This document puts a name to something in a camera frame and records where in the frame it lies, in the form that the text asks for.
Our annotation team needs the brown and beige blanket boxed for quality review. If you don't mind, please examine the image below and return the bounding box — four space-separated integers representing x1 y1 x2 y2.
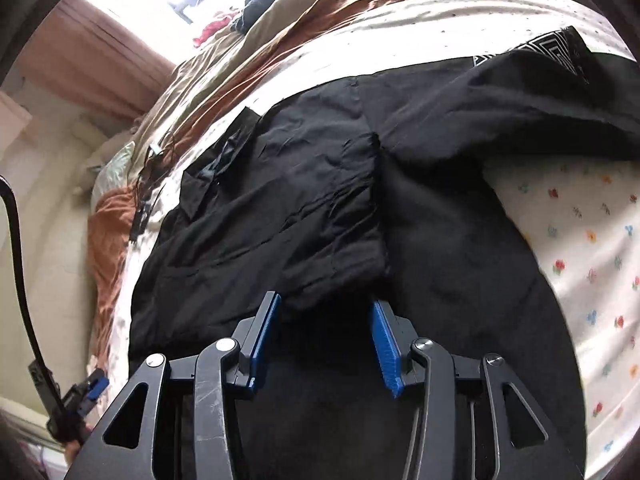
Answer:
87 0 481 371

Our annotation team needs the cream padded headboard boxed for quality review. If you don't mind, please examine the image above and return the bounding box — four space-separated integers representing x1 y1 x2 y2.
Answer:
0 90 116 411

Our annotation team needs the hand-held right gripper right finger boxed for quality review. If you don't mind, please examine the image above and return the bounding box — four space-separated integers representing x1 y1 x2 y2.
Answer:
368 300 586 480

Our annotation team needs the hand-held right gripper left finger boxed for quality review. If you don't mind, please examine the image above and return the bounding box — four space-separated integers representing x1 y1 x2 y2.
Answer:
65 291 283 480

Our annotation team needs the thin black cable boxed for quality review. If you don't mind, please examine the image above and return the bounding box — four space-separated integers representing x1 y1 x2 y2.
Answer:
130 132 176 241

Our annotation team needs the thick black gripper cable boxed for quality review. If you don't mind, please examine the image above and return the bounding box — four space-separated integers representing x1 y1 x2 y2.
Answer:
0 175 48 367

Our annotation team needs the person's left hand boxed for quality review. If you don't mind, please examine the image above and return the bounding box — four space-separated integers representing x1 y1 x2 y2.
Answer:
62 427 93 467

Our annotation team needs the pink-brown curtain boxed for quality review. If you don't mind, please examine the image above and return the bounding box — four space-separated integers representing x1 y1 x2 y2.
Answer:
20 0 176 121

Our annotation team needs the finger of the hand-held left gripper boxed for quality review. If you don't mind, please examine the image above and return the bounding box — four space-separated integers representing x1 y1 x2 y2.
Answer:
75 369 110 413

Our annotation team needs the pale green patterned pillow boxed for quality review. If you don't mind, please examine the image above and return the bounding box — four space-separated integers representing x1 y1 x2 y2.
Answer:
92 140 138 206

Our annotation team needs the red cloth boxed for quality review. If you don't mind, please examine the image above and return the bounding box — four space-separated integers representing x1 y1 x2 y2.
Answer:
192 7 241 48

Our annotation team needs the white floral bed sheet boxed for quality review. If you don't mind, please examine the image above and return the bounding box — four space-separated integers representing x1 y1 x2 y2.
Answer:
90 0 640 480

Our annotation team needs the large black garment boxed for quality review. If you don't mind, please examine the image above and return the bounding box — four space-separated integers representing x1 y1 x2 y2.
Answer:
127 27 640 480

